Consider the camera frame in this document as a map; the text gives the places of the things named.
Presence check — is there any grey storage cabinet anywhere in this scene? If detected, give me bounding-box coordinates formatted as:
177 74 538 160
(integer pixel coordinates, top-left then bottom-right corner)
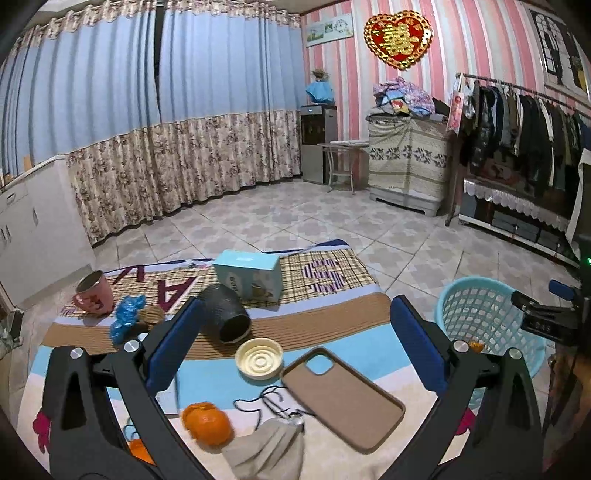
369 188 446 217

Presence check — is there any red gold heart decoration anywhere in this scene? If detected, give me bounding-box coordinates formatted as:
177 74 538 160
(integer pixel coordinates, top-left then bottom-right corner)
363 10 435 71

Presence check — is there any black ribbed cup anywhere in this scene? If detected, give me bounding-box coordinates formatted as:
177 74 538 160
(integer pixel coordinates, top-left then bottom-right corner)
198 284 251 344

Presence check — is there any grey drawstring pouch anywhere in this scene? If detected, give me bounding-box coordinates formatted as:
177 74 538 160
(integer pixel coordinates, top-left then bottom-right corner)
222 388 306 480

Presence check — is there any printed striped blanket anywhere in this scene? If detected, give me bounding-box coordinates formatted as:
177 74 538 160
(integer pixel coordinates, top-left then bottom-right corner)
28 239 485 480

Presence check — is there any metal clothes rack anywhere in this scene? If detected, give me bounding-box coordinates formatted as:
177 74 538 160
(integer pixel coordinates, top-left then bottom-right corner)
445 71 591 227

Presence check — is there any black bag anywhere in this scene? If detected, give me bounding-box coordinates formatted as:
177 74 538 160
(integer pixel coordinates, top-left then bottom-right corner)
431 99 455 123

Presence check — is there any pink mug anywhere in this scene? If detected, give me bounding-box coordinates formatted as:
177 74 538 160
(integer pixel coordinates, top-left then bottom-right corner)
71 271 115 317

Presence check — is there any white lace cloth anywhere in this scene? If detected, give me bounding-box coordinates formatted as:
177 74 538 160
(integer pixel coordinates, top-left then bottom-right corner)
463 178 573 232

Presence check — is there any grey water dispenser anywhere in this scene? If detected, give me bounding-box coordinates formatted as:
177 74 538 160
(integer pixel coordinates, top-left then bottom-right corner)
299 104 339 185

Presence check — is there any low dark shelf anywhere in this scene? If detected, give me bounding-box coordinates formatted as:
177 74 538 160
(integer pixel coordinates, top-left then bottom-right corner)
462 173 583 266

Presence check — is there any pile of folded clothes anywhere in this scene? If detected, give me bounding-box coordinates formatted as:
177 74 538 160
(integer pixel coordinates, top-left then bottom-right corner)
373 76 437 118

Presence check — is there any white cabinet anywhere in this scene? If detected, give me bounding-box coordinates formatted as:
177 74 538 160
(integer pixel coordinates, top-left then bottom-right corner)
0 156 95 310

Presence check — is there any light blue cardboard box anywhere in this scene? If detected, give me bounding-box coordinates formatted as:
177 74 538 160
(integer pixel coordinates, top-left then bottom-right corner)
212 250 282 304

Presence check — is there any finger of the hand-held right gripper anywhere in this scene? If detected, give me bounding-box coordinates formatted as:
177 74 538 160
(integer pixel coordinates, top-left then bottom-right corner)
510 295 561 320
549 279 578 302

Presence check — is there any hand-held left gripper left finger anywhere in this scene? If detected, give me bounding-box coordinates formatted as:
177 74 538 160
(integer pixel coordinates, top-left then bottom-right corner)
46 295 208 480

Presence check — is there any blue floral curtain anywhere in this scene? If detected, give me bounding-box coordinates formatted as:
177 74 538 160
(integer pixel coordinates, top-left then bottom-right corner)
154 0 308 217
0 4 162 247

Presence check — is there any blue plastic bag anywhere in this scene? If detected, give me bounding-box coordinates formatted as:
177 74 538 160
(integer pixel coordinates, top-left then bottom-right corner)
110 295 146 344

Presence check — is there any white framed panel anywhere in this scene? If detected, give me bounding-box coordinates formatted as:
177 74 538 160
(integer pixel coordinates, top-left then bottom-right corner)
566 148 591 266

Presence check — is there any brown phone case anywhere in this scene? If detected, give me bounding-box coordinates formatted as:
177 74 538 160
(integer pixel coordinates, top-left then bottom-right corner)
281 347 406 453

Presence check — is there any landscape wall picture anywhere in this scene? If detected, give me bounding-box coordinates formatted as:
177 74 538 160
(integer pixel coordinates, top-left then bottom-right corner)
305 13 354 48

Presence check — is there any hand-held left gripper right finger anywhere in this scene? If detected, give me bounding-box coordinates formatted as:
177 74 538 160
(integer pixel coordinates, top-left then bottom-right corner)
390 295 546 480

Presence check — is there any light blue plastic basket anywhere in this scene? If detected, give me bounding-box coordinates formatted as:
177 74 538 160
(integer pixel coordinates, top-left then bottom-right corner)
436 277 548 377

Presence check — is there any potted plant blue wrap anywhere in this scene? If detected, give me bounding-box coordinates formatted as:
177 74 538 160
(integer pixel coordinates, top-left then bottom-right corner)
305 69 335 106

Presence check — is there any patterned beige cover cloth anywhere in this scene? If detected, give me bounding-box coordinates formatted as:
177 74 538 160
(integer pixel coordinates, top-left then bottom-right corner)
368 114 455 197

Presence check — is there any cream round lid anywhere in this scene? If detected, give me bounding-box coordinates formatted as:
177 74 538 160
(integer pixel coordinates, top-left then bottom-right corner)
235 338 284 380

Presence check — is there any window wall poster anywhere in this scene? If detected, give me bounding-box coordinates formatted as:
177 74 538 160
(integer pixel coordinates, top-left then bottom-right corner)
529 7 591 95

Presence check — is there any row of hanging clothes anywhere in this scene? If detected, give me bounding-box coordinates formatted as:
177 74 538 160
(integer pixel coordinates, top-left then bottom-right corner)
459 76 591 195

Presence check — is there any orange tangerine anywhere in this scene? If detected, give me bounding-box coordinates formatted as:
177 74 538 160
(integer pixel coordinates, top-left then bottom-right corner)
182 402 233 448

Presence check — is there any small metal side table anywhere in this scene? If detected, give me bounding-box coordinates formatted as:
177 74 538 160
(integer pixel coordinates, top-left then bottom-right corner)
318 140 370 193

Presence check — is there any pink hanging bag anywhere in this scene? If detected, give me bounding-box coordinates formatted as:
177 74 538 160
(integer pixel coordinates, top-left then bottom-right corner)
447 90 465 134

